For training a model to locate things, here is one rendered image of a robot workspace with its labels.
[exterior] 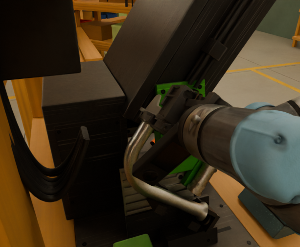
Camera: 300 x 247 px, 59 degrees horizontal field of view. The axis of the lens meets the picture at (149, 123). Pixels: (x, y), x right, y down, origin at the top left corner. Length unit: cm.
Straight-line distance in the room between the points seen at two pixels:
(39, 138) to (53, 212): 43
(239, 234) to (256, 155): 54
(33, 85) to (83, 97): 73
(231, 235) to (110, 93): 46
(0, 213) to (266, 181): 25
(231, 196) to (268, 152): 63
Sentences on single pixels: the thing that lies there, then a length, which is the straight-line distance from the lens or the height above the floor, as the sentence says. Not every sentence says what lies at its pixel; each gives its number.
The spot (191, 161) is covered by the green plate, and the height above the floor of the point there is 109.
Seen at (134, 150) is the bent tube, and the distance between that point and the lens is 54.
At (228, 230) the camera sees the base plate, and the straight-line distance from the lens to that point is 76.
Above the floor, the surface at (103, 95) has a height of 124.
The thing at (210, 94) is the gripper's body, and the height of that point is 133.
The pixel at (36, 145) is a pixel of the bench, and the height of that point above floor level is 88.
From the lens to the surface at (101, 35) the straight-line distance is 364.
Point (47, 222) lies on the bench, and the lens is 83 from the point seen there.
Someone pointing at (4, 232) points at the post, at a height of 125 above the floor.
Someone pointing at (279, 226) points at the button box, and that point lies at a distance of 77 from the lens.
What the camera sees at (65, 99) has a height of 124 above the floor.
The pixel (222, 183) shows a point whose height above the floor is 90.
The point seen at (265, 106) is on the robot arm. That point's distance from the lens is 45.
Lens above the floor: 147
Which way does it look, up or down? 29 degrees down
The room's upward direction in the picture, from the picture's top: straight up
